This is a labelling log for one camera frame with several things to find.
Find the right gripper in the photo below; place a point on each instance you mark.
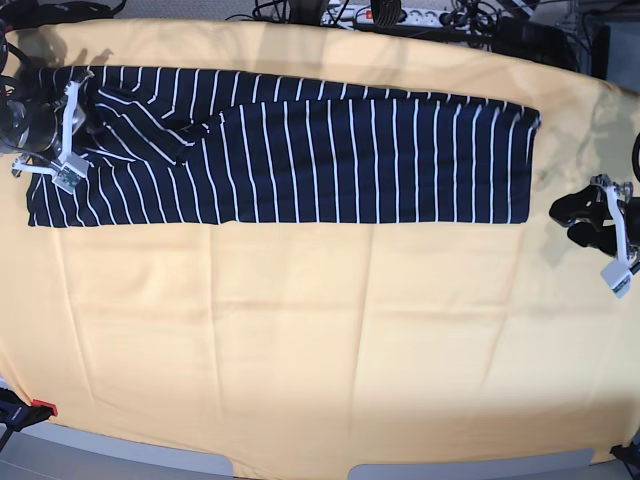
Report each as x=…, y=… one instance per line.
x=32, y=127

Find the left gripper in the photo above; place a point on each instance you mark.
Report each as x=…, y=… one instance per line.
x=589, y=207

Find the navy white striped T-shirt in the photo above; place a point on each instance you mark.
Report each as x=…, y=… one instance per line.
x=178, y=145

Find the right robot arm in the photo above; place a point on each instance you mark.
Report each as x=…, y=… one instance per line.
x=27, y=86

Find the black power adapter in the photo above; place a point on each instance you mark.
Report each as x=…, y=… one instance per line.
x=527, y=40

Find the black clamp right corner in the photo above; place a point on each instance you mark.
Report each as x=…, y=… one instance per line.
x=630, y=457

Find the red black clamp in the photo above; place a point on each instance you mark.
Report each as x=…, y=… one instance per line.
x=17, y=415

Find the white power strip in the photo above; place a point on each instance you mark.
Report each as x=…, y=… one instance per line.
x=362, y=15

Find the yellow table cloth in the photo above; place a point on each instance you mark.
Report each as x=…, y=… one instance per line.
x=299, y=352

